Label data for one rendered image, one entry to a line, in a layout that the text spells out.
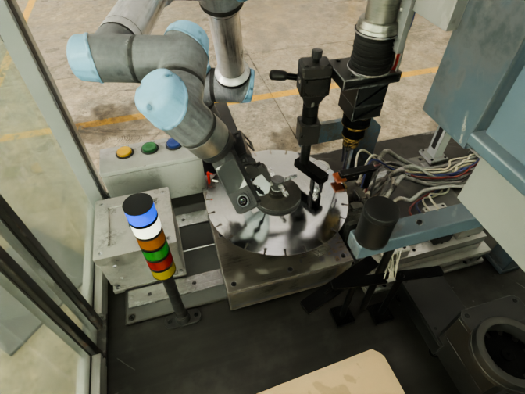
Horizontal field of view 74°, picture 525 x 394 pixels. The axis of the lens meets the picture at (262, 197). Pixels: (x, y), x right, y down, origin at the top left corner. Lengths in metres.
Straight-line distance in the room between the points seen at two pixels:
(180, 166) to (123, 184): 0.16
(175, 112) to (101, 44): 0.18
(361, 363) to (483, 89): 0.58
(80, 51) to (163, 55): 0.13
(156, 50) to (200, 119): 0.13
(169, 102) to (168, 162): 0.52
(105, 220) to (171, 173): 0.25
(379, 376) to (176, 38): 0.75
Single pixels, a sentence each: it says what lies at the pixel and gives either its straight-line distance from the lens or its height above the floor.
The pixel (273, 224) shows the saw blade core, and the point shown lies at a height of 0.95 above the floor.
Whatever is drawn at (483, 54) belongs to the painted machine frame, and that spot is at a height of 1.34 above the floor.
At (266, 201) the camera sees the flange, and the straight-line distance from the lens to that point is 0.79.
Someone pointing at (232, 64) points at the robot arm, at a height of 1.04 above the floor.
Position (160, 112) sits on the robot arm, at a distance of 0.52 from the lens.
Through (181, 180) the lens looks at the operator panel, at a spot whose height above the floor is 0.81.
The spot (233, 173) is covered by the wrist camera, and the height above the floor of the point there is 1.12.
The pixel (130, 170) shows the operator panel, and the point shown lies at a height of 0.89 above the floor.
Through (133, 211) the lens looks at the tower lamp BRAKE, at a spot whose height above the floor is 1.16.
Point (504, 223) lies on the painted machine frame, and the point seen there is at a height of 1.25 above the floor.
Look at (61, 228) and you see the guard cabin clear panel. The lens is 0.83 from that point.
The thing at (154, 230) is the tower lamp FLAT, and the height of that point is 1.11.
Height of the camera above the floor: 1.55
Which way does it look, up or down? 47 degrees down
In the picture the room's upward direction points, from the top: straight up
